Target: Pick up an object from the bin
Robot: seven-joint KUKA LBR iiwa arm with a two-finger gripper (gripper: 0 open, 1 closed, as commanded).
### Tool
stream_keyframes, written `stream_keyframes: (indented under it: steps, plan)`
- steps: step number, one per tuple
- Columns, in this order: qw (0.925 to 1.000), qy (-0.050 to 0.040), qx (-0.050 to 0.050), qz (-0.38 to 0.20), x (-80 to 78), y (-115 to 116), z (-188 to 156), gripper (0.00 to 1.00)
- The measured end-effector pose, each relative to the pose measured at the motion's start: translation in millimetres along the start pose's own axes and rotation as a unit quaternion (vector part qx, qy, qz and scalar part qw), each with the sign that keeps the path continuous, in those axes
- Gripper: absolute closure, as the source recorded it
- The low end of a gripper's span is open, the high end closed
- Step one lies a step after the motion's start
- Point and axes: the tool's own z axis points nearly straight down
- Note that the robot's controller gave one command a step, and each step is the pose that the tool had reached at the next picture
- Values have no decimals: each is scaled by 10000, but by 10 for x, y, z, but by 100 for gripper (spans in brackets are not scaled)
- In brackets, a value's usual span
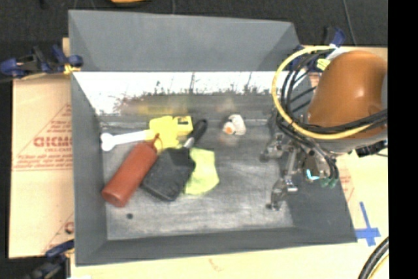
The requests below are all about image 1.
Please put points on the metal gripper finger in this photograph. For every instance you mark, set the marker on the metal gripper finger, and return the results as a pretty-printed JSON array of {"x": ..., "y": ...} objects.
[
  {"x": 277, "y": 148},
  {"x": 280, "y": 193}
]

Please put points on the white and orange small toy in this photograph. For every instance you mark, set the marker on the white and orange small toy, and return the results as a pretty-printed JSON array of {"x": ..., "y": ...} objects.
[{"x": 235, "y": 125}]

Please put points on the grey metal bin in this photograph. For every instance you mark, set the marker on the grey metal bin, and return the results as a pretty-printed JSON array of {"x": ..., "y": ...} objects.
[{"x": 228, "y": 199}]

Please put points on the yellow-green cloth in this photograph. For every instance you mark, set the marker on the yellow-green cloth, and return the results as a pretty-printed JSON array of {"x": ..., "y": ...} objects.
[{"x": 204, "y": 173}]

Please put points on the yellow plastic toy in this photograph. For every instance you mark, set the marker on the yellow plastic toy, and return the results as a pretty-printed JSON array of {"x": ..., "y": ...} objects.
[{"x": 168, "y": 130}]

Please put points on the red-brown squeeze bottle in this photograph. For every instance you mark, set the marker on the red-brown squeeze bottle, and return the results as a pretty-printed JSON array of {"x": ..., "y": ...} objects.
[{"x": 129, "y": 174}]

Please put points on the white toy bone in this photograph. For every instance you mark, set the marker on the white toy bone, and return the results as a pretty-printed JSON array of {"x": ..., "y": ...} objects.
[{"x": 112, "y": 140}]

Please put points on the brown cardboard board red print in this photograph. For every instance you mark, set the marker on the brown cardboard board red print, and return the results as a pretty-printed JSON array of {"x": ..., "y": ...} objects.
[{"x": 39, "y": 173}]

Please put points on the black cylinder on white bracket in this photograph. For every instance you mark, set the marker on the black cylinder on white bracket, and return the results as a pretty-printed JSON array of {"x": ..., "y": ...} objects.
[{"x": 367, "y": 151}]

